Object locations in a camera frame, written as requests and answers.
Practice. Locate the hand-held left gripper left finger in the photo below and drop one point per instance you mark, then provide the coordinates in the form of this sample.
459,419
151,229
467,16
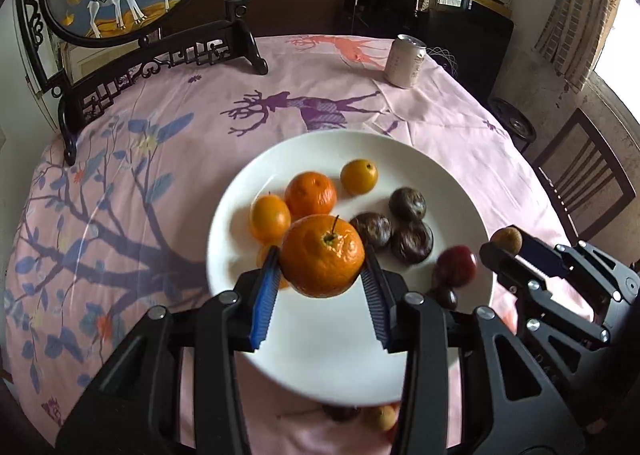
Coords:
265,305

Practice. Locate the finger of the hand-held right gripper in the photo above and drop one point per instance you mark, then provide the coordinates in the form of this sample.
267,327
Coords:
542,257
505,267

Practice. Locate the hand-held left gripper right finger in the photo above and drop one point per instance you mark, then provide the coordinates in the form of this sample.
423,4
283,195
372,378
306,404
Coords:
376,305

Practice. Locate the brown longan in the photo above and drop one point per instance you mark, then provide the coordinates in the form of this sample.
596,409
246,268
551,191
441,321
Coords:
379,417
506,240

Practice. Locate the dark red plum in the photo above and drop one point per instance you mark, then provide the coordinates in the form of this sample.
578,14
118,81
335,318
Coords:
455,265

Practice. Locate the smooth small orange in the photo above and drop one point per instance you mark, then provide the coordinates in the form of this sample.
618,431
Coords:
359,177
270,217
261,255

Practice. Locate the white round plate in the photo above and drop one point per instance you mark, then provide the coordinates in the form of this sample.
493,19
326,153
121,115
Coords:
320,340

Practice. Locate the dark purple plum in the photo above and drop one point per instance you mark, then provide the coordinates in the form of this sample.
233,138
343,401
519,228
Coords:
444,297
341,412

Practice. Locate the mandarin with stem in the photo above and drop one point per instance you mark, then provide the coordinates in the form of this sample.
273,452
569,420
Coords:
322,257

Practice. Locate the wrinkled brown passion fruit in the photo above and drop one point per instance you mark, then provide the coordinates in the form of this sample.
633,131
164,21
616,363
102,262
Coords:
371,231
411,242
407,204

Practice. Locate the large bumpy mandarin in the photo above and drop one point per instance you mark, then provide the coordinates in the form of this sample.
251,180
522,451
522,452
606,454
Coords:
310,193

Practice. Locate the dark slatted wooden chair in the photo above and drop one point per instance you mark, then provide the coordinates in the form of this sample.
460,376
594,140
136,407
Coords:
585,170

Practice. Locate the round black stool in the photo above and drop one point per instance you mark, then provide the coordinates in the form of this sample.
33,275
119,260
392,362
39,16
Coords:
512,124

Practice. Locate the pink printed tablecloth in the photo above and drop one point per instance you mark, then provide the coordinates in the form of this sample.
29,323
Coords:
200,110

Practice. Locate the white drink can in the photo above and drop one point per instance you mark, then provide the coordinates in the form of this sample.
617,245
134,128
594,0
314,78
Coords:
405,60

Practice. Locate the bright window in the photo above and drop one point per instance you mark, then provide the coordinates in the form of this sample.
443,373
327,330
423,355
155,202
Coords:
622,40

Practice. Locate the beige patterned curtain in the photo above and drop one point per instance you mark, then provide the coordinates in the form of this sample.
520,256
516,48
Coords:
575,10

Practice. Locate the black cabinet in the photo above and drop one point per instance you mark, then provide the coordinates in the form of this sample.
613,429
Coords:
450,20

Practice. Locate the beige leaning picture frame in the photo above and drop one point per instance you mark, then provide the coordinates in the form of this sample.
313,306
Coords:
85,60

